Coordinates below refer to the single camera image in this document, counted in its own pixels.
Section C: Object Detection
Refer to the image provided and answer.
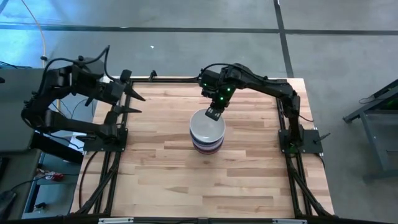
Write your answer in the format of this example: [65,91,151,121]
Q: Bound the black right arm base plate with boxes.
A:
[278,128,324,154]

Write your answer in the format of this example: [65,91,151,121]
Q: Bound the grey metal stand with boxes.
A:
[343,79,398,183]

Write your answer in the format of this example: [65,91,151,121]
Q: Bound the red ceramic bowl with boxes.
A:
[195,144,223,156]

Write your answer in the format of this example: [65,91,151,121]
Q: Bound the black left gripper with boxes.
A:
[88,68,146,125]

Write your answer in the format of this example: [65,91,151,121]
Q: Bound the yellow hanging power cord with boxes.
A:
[21,0,62,110]

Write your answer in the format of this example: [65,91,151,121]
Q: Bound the white paper sheet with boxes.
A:
[67,136,85,153]

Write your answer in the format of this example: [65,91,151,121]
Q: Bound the white ceramic bowl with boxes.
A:
[189,108,226,144]

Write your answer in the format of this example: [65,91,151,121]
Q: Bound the white frame bracket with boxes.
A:
[272,219,308,224]
[98,217,134,224]

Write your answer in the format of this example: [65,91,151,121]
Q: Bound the dark grey desk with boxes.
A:
[0,148,43,220]

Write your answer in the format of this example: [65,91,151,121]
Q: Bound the grey desk panel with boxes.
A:
[0,68,56,153]

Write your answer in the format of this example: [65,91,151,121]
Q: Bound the black support bar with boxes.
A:
[30,132,85,165]

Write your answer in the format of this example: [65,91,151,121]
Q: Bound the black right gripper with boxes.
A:
[200,68,236,122]

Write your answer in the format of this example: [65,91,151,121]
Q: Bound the black base power cable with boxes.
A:
[77,151,99,212]

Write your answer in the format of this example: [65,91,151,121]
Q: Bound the black aluminium table frame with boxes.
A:
[70,77,335,220]

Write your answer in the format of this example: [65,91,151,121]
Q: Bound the red and white connector bundle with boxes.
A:
[37,169,65,183]

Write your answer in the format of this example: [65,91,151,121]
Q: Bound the purple ceramic bowl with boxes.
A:
[191,138,225,152]

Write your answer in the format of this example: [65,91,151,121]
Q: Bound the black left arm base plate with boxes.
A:
[83,126,129,152]

